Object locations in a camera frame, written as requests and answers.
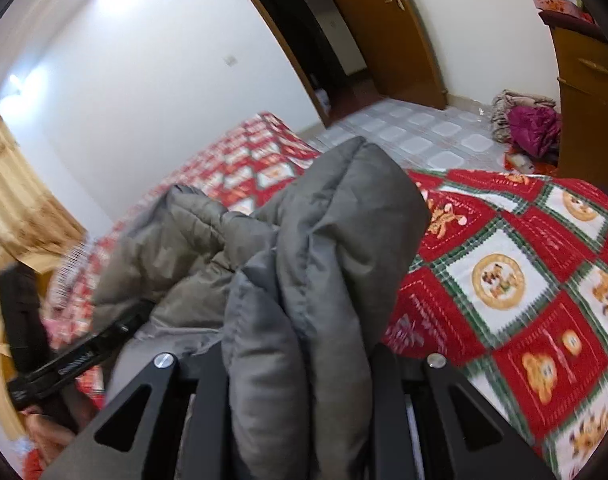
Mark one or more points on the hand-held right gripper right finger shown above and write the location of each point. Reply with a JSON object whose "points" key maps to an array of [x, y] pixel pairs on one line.
{"points": [[388, 410]]}

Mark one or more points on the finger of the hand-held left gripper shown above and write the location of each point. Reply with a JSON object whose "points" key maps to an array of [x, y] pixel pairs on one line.
{"points": [[99, 342]]}

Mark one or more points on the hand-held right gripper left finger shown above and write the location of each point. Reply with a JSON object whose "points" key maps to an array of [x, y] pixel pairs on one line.
{"points": [[211, 410]]}

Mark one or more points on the grey padded jacket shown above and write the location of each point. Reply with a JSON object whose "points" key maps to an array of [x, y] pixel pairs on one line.
{"points": [[309, 260]]}

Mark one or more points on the pink cloth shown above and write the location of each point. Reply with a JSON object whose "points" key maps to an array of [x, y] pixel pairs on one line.
{"points": [[59, 330]]}

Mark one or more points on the striped pillow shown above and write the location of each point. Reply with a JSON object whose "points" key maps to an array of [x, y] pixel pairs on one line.
{"points": [[71, 275]]}

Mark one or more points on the beige patterned curtain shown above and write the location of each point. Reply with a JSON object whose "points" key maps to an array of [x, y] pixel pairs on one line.
{"points": [[24, 200]]}

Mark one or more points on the red checked printed bedspread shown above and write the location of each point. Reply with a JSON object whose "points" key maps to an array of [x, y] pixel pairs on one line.
{"points": [[483, 320]]}

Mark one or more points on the magenta cloth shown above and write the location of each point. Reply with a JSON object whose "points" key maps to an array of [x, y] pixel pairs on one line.
{"points": [[533, 130]]}

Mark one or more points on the beige crumpled cloth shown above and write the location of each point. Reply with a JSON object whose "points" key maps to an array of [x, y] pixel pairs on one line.
{"points": [[503, 110]]}

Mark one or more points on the brown wooden cabinet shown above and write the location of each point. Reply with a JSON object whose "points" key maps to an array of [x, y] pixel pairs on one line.
{"points": [[588, 110]]}

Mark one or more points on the brown wooden door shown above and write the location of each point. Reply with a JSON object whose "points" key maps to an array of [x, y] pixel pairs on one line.
{"points": [[383, 45]]}

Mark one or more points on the red printed box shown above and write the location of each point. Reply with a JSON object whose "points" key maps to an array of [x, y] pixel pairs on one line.
{"points": [[558, 5]]}

